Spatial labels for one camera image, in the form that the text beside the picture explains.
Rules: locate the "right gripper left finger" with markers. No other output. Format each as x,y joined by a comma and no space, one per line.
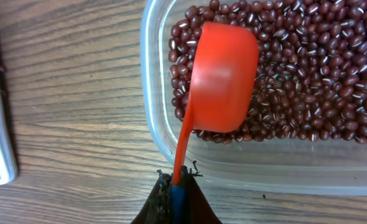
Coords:
156,209

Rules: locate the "orange measuring scoop blue handle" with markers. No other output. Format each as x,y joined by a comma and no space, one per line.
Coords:
220,92

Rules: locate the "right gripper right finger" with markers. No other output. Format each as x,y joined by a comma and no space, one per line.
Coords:
196,209

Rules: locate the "red beans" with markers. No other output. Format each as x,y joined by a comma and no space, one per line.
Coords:
311,79

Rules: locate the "clear plastic container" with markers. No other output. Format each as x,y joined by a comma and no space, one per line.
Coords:
331,167

